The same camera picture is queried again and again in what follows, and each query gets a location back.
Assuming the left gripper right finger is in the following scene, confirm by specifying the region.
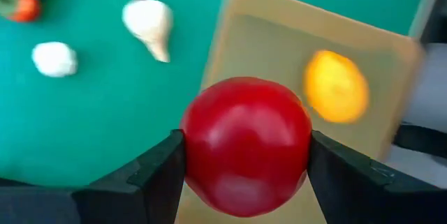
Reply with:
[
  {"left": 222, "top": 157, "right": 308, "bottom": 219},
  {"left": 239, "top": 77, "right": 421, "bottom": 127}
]
[{"left": 307, "top": 129, "right": 447, "bottom": 224}]

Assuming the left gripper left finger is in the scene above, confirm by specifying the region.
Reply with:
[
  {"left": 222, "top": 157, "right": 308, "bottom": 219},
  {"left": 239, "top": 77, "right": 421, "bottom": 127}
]
[{"left": 0, "top": 128, "right": 186, "bottom": 224}]

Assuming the orange yellow mango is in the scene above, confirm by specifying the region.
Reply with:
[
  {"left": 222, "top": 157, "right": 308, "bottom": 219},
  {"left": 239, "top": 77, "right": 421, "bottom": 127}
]
[{"left": 302, "top": 49, "right": 370, "bottom": 124}]

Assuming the red apple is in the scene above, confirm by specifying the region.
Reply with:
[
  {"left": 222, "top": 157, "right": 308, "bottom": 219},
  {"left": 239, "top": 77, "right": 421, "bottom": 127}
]
[{"left": 179, "top": 76, "right": 313, "bottom": 218}]

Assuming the white garlic bulb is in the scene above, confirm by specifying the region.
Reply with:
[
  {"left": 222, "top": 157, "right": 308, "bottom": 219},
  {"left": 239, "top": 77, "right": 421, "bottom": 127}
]
[{"left": 121, "top": 0, "right": 175, "bottom": 64}]

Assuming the small red green-leaf fruit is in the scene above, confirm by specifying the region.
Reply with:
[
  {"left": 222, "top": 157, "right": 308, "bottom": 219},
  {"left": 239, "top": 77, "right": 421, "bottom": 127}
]
[{"left": 0, "top": 0, "right": 42, "bottom": 23}]

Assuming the white round garlic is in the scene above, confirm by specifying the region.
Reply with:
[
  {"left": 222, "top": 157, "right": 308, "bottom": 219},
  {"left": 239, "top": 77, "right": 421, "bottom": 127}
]
[{"left": 31, "top": 40, "right": 79, "bottom": 78}]

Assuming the tan translucent plastic bin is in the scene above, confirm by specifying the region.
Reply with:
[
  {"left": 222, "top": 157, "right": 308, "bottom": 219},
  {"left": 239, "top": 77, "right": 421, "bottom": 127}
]
[{"left": 174, "top": 0, "right": 425, "bottom": 224}]

